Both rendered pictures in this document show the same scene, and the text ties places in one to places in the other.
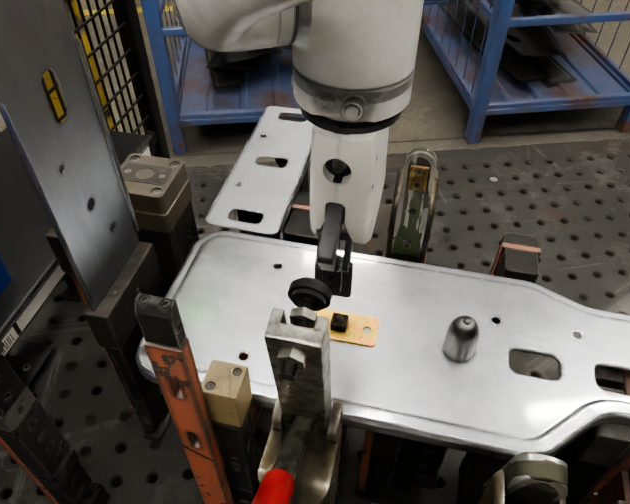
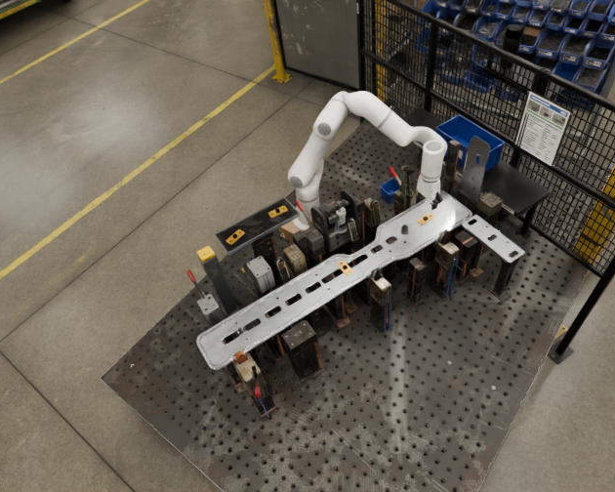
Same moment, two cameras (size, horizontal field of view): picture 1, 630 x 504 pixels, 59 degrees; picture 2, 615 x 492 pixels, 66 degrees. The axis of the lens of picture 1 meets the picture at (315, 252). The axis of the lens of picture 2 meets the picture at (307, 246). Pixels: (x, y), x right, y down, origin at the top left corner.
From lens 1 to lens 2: 2.17 m
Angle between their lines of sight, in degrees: 78
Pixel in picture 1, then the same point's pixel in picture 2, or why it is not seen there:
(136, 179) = (489, 197)
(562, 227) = (446, 382)
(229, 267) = (456, 212)
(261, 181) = (484, 230)
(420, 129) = not seen: outside the picture
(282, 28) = not seen: hidden behind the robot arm
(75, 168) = (473, 170)
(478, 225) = (470, 354)
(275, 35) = not seen: hidden behind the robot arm
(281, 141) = (501, 244)
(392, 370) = (409, 220)
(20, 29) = (477, 146)
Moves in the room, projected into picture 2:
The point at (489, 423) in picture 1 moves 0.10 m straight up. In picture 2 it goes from (388, 225) to (389, 211)
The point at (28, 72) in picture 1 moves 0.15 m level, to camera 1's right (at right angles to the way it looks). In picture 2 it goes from (475, 150) to (456, 169)
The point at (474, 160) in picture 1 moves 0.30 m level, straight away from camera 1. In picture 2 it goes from (512, 392) to (568, 459)
